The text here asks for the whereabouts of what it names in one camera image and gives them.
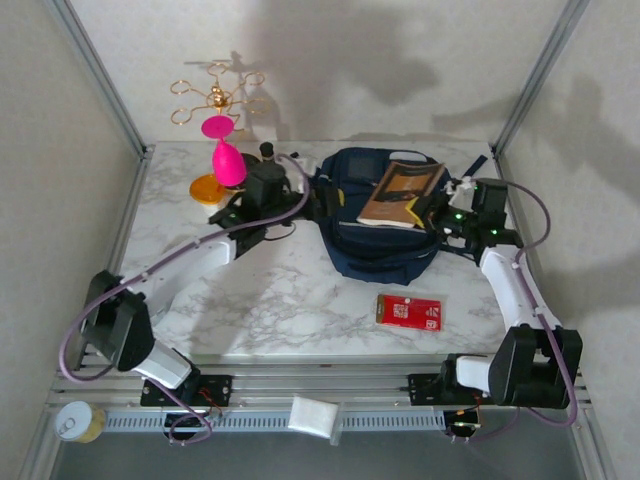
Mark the aluminium frame post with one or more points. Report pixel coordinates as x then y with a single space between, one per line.
100 75
539 75

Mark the small dark bottle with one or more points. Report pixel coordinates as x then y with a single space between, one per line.
267 150

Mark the red packaged item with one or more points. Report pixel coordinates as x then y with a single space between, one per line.
410 312

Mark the round black gold-rimmed base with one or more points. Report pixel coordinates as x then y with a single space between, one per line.
248 162

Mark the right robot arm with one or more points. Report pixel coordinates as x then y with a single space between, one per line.
505 280

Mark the aluminium frame rail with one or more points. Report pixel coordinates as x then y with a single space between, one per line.
325 387

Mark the small black controller board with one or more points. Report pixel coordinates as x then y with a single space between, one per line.
187 424
462 424

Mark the aluminium side rail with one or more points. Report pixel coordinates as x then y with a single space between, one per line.
131 200
514 200

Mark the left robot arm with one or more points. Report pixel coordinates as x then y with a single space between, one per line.
200 260

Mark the orange lid jar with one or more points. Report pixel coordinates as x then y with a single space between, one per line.
205 190

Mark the navy blue backpack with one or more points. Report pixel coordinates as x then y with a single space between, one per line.
380 250

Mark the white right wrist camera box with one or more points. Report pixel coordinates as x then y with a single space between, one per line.
462 187

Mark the white foam pad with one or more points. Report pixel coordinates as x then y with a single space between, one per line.
312 417

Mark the brown cover book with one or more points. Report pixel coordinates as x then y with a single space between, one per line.
400 190

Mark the tin can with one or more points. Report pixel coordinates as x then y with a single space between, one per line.
75 422

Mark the pink wine glass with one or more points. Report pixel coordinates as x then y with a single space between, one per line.
227 162

